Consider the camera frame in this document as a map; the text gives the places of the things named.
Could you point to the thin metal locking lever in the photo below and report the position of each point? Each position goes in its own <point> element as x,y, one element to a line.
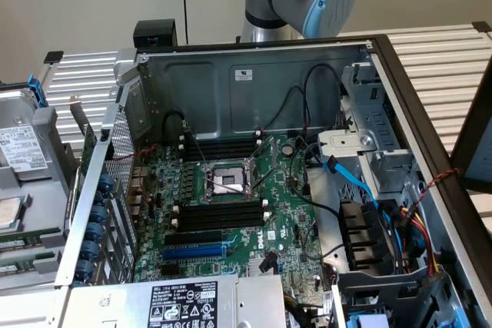
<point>228,186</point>
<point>196,143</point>

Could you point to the black box with socket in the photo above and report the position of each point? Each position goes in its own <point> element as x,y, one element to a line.
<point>155,32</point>

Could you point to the long black expansion slot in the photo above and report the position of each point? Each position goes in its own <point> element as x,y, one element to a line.
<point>194,238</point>

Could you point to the green graphics card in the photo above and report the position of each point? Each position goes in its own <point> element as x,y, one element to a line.
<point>87,140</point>

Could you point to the metal disk bay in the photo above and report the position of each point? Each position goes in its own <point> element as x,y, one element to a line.
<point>369,120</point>

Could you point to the round coin battery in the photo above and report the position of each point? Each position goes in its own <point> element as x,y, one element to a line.
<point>287,149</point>

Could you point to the silver power supply unit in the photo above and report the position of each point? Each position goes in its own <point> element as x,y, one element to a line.
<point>184,303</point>

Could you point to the black RAM slot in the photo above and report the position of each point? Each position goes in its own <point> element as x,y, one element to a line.
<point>219,140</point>
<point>219,151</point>
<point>219,214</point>
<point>219,156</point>
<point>219,220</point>
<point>219,146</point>
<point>219,208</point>
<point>219,226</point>

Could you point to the dark framed panel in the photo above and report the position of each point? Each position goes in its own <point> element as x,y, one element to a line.
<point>474,140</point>

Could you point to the black plastic fan shroud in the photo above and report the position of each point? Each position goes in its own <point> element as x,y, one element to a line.
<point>361,232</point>

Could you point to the open black PC case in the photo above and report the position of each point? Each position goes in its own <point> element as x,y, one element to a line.
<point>407,120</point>

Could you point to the grey parts rack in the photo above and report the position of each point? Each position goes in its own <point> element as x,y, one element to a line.
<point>42,193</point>

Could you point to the green RAM stick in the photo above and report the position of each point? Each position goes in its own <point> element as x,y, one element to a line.
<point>23,242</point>
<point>19,266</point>

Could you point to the silver CPU chip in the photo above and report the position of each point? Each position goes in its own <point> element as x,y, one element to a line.
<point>9,211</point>

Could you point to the black table end cap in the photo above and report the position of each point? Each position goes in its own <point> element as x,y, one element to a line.
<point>482,27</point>
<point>53,57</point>

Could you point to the blue disk bracket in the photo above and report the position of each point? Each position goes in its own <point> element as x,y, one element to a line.
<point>38,91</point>

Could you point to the green Dell motherboard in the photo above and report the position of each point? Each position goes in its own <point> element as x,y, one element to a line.
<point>284,205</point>

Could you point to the blue expansion slot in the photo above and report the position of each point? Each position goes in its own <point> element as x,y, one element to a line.
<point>194,254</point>

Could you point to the silver chipset heat sink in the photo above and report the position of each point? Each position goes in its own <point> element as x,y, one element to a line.
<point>257,266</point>

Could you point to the silver hard disk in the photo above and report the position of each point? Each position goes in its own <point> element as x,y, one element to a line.
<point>17,140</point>

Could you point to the CPU socket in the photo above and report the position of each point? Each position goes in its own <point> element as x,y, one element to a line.
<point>227,182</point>

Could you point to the short black expansion slot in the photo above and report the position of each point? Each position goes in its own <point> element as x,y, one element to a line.
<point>171,270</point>

